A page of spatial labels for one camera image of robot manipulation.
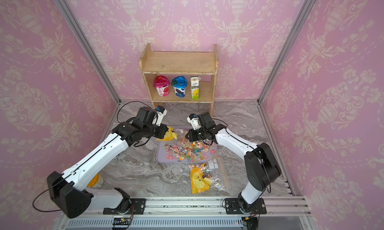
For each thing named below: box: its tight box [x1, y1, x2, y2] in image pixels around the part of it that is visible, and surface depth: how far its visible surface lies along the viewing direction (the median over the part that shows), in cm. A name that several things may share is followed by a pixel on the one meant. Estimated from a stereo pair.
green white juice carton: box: [190, 76, 201, 100], surface depth 87 cm
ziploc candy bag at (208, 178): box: [188, 157, 231, 196], surface depth 81 cm
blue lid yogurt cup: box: [171, 75, 188, 98], surface depth 90 cm
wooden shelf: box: [139, 43, 219, 115], surface depth 87 cm
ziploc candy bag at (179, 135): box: [157, 126, 190, 145], surface depth 83 cm
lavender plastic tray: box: [156, 125, 218, 163], surface depth 93 cm
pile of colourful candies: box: [162, 138, 216, 162], surface depth 94 cm
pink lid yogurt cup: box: [153, 75, 170, 97], surface depth 91 cm
